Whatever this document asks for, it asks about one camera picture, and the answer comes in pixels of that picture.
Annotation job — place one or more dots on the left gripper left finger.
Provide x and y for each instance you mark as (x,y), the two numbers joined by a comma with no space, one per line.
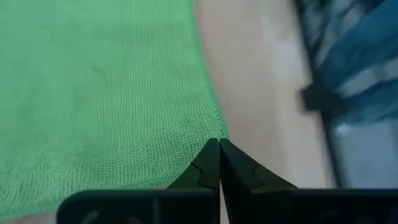
(205,169)

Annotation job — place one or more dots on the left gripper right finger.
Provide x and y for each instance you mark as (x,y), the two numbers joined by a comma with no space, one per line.
(242,174)

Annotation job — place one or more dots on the green microfiber towel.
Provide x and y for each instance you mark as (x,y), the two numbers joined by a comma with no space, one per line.
(93,93)

